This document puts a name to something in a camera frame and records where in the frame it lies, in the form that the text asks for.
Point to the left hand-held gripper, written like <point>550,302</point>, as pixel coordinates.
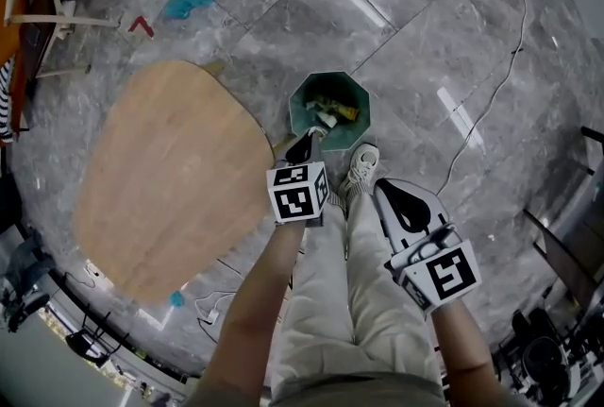
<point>297,195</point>

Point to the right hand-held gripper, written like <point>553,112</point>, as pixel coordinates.
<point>441,277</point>

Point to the paper cup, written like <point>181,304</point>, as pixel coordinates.
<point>326,119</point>

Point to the green waste bin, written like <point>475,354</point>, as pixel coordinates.
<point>351,133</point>

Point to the yellow snack wrapper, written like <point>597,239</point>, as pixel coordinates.
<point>342,109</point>

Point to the person's left forearm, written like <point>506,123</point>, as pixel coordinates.
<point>250,325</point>

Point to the person's right forearm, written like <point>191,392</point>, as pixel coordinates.
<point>464,358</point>

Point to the oval wooden table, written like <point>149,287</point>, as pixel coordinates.
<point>165,159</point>

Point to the person's beige trousers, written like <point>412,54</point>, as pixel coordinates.
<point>358,301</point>

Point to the person's grey shirt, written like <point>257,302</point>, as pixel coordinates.
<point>358,391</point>

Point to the white power strip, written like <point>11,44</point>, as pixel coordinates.
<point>92,270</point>
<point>212,316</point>

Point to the small teal cloth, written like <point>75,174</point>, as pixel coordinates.
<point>176,299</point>

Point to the red tape corner mark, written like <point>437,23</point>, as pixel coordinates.
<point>141,26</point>

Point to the white tape corner mark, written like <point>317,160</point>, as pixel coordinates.
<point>160,320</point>

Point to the dark chair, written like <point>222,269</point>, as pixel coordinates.
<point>85,341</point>

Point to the black white striped blanket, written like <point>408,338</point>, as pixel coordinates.
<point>4,103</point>

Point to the right hand-held gripper camera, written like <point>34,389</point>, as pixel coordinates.
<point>436,244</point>

